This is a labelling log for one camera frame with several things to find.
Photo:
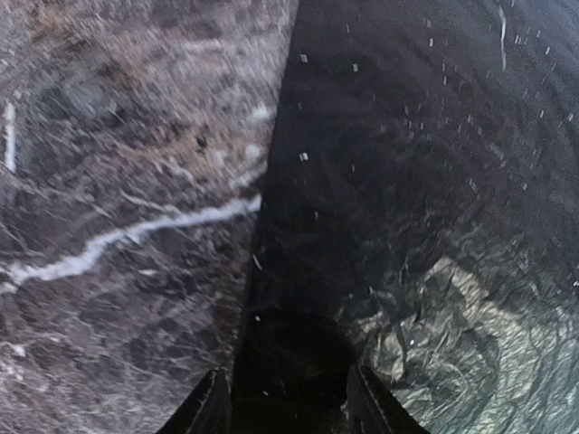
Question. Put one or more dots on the black wrapping paper sheet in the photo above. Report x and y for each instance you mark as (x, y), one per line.
(420, 216)

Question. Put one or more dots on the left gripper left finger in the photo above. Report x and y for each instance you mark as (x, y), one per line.
(206, 410)

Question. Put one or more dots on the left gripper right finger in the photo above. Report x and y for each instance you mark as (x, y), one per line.
(372, 409)

